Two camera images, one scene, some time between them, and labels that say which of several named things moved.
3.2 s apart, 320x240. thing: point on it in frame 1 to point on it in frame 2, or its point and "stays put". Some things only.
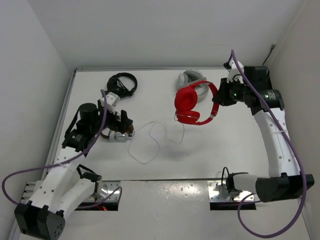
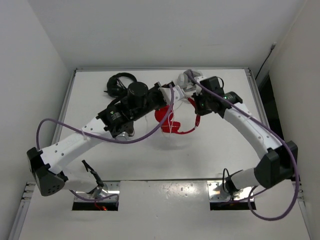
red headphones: [185, 100] to [170, 126]
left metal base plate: [107, 187] stays put
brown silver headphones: [107, 133] stays put
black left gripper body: [110, 121] to [154, 99]
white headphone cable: [158, 121] to [172, 121]
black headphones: [115, 85] stays put
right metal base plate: [218, 192] stays put
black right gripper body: [233, 92] to [202, 104]
